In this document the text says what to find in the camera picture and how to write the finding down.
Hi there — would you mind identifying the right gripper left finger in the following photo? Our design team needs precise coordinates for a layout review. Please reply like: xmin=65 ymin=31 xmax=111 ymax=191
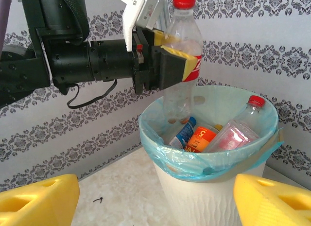
xmin=0 ymin=174 xmax=80 ymax=226

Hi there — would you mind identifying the clear bottle red Coke label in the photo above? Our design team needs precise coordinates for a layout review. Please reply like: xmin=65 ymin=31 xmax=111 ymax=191
xmin=162 ymin=0 xmax=204 ymax=126
xmin=203 ymin=94 xmax=267 ymax=154

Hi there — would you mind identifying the aluminium frame post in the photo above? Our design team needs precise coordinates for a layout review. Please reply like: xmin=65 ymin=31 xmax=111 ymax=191
xmin=156 ymin=0 xmax=173 ymax=32

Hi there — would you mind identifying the white blue label bottle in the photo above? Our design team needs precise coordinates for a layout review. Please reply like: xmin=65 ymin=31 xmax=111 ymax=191
xmin=167 ymin=116 xmax=198 ymax=150

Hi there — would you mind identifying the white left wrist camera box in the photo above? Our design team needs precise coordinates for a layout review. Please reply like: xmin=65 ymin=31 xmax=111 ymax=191
xmin=111 ymin=0 xmax=171 ymax=53

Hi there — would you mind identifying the thin black cable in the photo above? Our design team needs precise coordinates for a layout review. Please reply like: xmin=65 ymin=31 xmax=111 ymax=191
xmin=67 ymin=79 xmax=119 ymax=109

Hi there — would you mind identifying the cream plastic waste bin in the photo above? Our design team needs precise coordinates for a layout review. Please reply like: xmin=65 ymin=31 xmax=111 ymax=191
xmin=152 ymin=160 xmax=268 ymax=226

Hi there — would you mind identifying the light blue bin liner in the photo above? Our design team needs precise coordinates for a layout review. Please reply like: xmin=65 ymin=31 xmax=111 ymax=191
xmin=138 ymin=86 xmax=285 ymax=182

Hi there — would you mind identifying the orange label bottle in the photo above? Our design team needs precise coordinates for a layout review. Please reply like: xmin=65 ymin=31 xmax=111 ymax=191
xmin=183 ymin=125 xmax=221 ymax=154

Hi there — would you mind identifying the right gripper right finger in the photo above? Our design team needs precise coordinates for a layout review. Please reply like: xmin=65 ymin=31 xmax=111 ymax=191
xmin=233 ymin=173 xmax=311 ymax=226

